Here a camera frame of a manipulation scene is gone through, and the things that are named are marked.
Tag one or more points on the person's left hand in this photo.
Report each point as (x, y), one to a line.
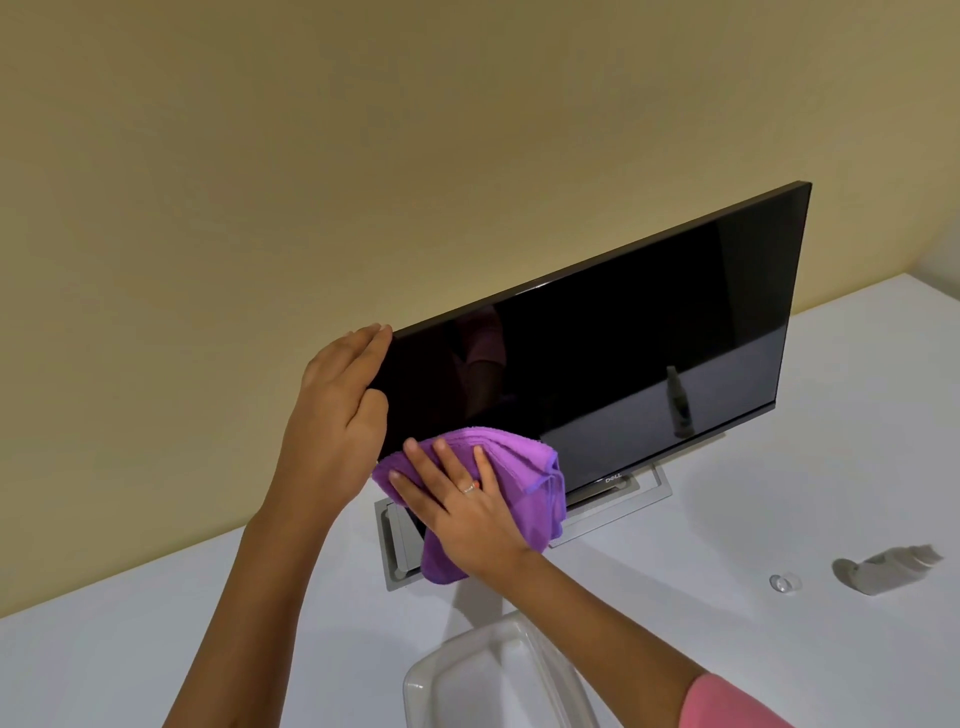
(337, 435)

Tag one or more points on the clear plastic container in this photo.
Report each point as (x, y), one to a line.
(487, 682)

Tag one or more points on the person's left forearm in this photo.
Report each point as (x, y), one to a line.
(240, 630)

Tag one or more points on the clear bottle cap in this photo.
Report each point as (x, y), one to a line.
(784, 583)

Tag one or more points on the pink shirt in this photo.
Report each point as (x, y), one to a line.
(735, 705)

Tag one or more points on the purple microfiber cloth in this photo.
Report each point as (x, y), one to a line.
(525, 480)

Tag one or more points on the person's right forearm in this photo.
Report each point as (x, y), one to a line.
(600, 645)

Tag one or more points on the small white spray bottle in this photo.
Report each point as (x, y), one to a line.
(896, 570)

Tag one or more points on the person's right hand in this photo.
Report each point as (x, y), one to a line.
(469, 525)

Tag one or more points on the black Dell monitor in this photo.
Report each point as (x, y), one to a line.
(637, 337)

